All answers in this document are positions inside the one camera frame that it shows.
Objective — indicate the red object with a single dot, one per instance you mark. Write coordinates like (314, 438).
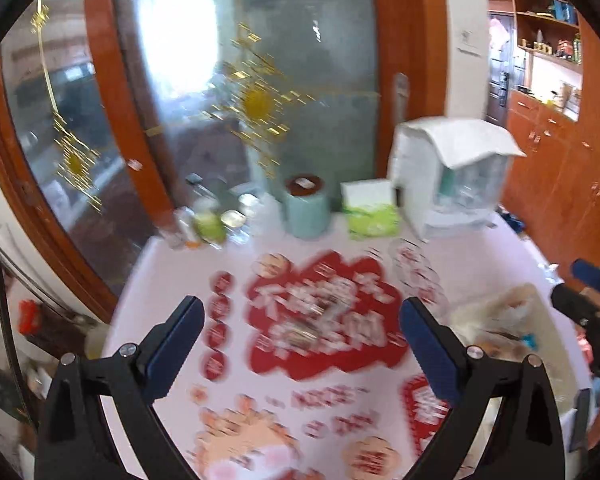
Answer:
(29, 317)

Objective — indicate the green tissue pack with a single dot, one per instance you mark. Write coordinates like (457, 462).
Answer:
(372, 220)

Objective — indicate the teal roll brown top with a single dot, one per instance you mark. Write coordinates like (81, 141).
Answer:
(306, 210)

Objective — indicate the wooden wall cabinet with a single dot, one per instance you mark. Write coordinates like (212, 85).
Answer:
(570, 185)

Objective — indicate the glass jar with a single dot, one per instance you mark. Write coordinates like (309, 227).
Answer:
(233, 220)

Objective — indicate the pile of snack packets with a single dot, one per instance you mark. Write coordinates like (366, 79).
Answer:
(490, 317)

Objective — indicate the clear bottle green label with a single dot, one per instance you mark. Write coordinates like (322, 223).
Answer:
(209, 225)

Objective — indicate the wooden door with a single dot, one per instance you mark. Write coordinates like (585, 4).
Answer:
(420, 35)

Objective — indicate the blue slipper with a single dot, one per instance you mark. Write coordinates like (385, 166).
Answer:
(514, 222)

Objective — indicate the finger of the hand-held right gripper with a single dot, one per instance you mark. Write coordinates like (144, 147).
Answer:
(595, 275)
(577, 305)

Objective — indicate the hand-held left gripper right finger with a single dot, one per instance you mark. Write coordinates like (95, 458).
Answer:
(425, 345)

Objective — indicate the white plastic bin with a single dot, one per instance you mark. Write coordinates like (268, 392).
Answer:
(545, 310)

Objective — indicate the glass door gold ornament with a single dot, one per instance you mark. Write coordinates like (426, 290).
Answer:
(280, 35)
(55, 110)

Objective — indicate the white light switch panel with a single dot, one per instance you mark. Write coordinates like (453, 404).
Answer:
(467, 41)

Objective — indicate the blue snack packet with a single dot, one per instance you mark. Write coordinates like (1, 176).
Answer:
(530, 340)

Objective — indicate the white water dispenser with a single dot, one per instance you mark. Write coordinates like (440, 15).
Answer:
(430, 180)

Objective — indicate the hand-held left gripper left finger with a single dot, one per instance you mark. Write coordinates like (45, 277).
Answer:
(180, 345)

